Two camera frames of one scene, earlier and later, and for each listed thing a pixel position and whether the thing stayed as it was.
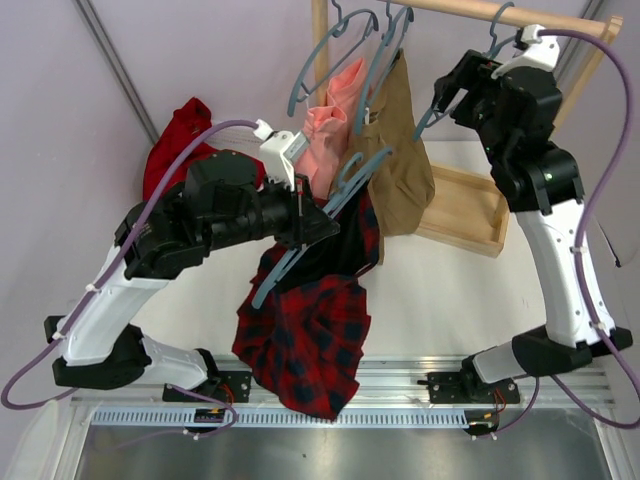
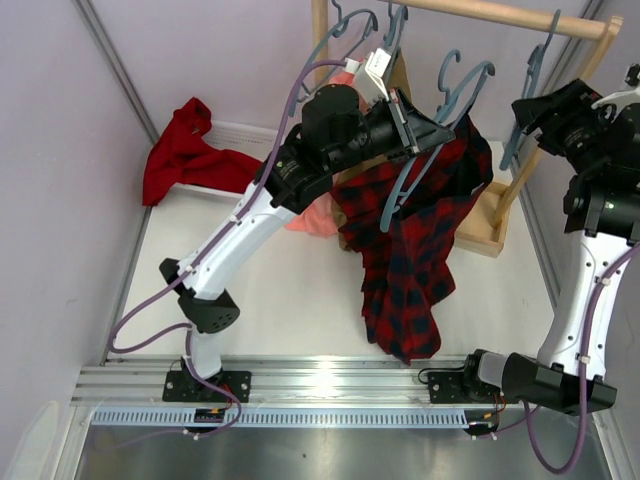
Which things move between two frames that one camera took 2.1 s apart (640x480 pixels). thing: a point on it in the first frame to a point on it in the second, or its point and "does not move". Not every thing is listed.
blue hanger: x=346 y=186 to x=452 y=99
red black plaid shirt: x=304 y=323 to x=403 y=217
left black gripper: x=300 y=215 to x=404 y=123
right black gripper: x=463 y=83 to x=542 y=120
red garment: x=173 y=138 does not move
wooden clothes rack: x=468 y=210 does not move
